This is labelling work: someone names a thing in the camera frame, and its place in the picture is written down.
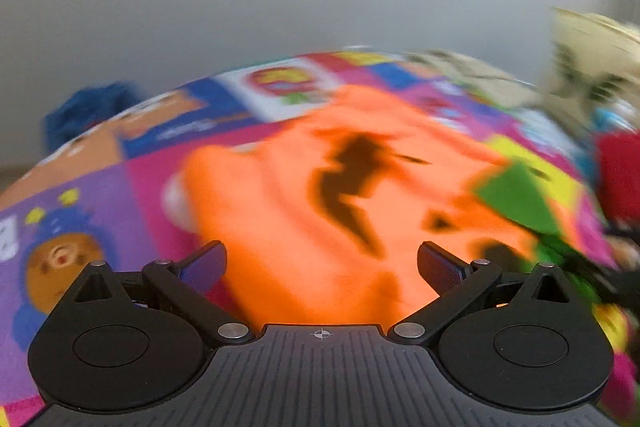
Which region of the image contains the red plush garment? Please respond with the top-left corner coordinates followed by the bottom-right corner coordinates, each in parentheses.
top-left (596, 131), bottom-right (640, 227)

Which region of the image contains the colourful cartoon play mat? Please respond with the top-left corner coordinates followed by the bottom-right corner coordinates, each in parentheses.
top-left (1, 51), bottom-right (628, 426)

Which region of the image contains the orange fleece garment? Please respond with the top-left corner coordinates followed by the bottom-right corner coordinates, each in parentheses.
top-left (182, 86), bottom-right (536, 329)

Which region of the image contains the beige bird print bag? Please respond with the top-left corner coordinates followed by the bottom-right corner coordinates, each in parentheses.
top-left (542, 8), bottom-right (639, 134)

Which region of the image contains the blue cloth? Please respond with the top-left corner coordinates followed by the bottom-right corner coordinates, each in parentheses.
top-left (42, 81), bottom-right (144, 154)

